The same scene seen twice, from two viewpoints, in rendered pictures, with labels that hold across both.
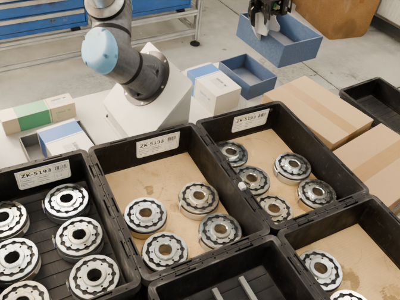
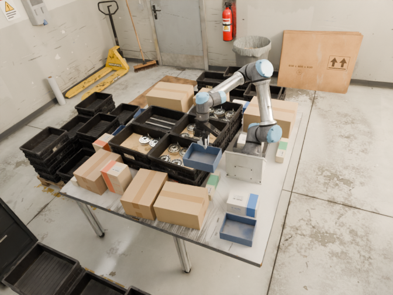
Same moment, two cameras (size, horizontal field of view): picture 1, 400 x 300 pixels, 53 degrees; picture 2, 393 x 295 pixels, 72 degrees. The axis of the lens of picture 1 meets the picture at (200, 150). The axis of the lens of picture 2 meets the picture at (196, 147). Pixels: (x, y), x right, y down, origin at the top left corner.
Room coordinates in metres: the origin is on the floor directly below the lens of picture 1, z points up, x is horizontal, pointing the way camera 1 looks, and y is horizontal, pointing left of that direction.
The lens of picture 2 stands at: (2.21, -0.70, 2.23)
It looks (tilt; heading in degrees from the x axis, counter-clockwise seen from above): 40 degrees down; 156
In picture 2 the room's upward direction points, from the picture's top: 7 degrees counter-clockwise
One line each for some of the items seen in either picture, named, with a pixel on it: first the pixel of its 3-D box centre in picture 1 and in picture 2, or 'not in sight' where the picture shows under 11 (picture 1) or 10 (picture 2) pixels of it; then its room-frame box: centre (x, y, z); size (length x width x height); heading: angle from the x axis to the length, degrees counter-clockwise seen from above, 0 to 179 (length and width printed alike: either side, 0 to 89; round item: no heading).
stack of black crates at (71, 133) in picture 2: not in sight; (79, 136); (-0.84, -0.89, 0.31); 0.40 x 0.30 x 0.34; 127
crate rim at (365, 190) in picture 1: (276, 157); (180, 151); (0.78, -0.20, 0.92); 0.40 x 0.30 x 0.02; 32
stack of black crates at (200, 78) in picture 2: not in sight; (213, 87); (-0.87, 1.04, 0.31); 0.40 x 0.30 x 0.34; 37
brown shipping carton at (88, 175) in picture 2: not in sight; (100, 171); (0.47, -0.78, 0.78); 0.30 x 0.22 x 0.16; 124
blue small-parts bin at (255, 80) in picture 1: (246, 75); (238, 229); (1.44, -0.15, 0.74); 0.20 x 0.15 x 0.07; 41
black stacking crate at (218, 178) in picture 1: (172, 203); (200, 133); (0.62, 0.05, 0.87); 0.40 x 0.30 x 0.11; 32
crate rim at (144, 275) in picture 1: (172, 190); (199, 129); (0.62, 0.05, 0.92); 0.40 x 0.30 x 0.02; 32
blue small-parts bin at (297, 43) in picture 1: (277, 36); (202, 157); (1.10, -0.18, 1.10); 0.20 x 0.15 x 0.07; 38
